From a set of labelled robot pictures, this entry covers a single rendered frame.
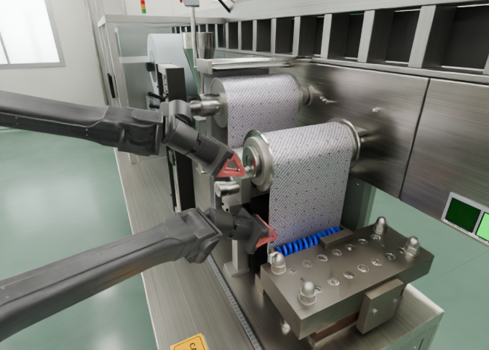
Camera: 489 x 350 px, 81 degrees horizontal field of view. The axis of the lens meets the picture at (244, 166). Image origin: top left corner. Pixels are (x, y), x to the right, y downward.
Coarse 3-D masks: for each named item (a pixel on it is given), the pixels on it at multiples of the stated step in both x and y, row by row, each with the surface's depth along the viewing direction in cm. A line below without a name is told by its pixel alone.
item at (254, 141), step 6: (252, 138) 66; (246, 144) 70; (252, 144) 67; (258, 144) 64; (258, 150) 64; (264, 150) 63; (264, 156) 63; (264, 162) 63; (264, 168) 64; (264, 174) 64; (252, 180) 71; (258, 180) 67; (264, 180) 65
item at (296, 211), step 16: (336, 176) 74; (272, 192) 66; (288, 192) 68; (304, 192) 71; (320, 192) 73; (336, 192) 76; (272, 208) 68; (288, 208) 70; (304, 208) 73; (320, 208) 76; (336, 208) 78; (272, 224) 70; (288, 224) 72; (304, 224) 75; (320, 224) 78; (336, 224) 81; (288, 240) 75
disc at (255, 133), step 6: (252, 132) 68; (258, 132) 65; (246, 138) 71; (258, 138) 65; (264, 138) 63; (264, 144) 63; (270, 150) 62; (270, 156) 62; (270, 162) 62; (270, 168) 63; (270, 174) 63; (270, 180) 64; (258, 186) 70; (264, 186) 67; (270, 186) 65
